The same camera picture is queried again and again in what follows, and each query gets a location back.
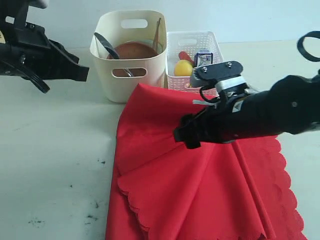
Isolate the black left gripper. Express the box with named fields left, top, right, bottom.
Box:
left=0, top=22, right=90, bottom=93

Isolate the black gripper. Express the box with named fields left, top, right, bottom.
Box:
left=173, top=92, right=275, bottom=150

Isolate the silver table knife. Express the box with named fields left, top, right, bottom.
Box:
left=93, top=32, right=134, bottom=77

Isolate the red table cloth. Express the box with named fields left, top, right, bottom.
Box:
left=105, top=84, right=305, bottom=240

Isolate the yellow lemon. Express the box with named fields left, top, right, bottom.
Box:
left=174, top=59, right=193, bottom=77

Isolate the brown wooden plate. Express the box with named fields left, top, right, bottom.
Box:
left=112, top=41, right=158, bottom=78

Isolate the blue white milk carton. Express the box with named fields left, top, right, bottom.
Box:
left=194, top=48, right=213, bottom=67

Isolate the red sausage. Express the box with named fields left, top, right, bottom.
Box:
left=178, top=51, right=194, bottom=65

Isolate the orange cheese wedge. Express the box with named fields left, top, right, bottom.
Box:
left=185, top=83, right=193, bottom=89

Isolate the white ceramic bowl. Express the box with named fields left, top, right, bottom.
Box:
left=141, top=39, right=163, bottom=54

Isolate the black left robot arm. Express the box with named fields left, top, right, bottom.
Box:
left=0, top=0, right=89, bottom=93

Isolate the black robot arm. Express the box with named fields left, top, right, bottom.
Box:
left=173, top=75, right=320, bottom=149

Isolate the cream plastic bin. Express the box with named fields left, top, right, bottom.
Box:
left=90, top=10, right=167, bottom=103

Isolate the white woven plastic basket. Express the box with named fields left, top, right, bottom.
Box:
left=165, top=31, right=224, bottom=94

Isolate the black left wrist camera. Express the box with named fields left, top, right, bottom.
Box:
left=29, top=0, right=50, bottom=9

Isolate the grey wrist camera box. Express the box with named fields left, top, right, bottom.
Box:
left=189, top=61, right=247, bottom=94

